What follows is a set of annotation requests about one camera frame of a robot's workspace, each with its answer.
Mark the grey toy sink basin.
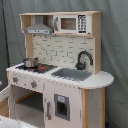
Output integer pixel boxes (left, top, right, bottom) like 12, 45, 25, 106
52, 68, 92, 81

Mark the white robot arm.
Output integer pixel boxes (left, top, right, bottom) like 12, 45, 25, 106
0, 115, 36, 128

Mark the white oven door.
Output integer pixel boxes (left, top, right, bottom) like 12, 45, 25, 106
0, 84, 14, 111

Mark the grey range hood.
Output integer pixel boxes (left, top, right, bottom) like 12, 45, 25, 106
24, 16, 53, 35

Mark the white toy microwave door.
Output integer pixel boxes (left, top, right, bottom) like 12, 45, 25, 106
53, 13, 89, 35

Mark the wooden toy kitchen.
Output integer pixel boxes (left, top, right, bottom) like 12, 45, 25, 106
5, 10, 115, 128

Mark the black toy faucet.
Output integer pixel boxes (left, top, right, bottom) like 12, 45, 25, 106
75, 51, 93, 70

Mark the white dishwasher door with handle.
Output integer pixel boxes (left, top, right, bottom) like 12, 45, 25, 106
44, 82, 82, 128

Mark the black toy stovetop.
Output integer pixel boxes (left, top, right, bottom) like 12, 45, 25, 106
18, 63, 55, 73

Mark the small steel toy pot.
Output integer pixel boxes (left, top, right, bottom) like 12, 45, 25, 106
23, 57, 38, 68

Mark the red stove knob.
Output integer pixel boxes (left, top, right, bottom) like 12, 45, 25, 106
31, 81, 37, 88
12, 77, 18, 83

